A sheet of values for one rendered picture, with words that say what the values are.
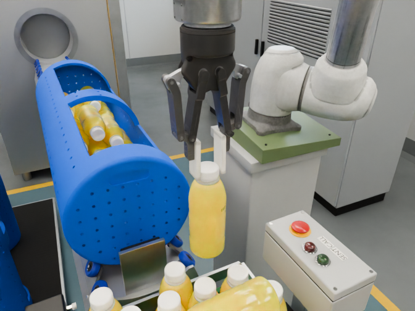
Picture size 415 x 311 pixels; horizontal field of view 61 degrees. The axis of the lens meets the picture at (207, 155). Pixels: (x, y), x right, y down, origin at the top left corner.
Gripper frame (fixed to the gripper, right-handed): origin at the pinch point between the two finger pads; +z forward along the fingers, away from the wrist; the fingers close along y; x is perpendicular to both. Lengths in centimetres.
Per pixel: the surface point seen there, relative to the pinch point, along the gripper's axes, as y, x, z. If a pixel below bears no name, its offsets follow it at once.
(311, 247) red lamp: -17.1, 9.4, 19.2
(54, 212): 31, -160, 116
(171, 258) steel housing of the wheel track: 1.8, -16.8, 37.6
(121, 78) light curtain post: -22, -158, 34
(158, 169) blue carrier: 3.2, -17.0, 11.2
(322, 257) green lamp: -17.0, 12.4, 19.2
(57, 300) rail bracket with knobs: 28.0, -9.3, 30.2
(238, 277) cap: -2.6, 7.2, 22.4
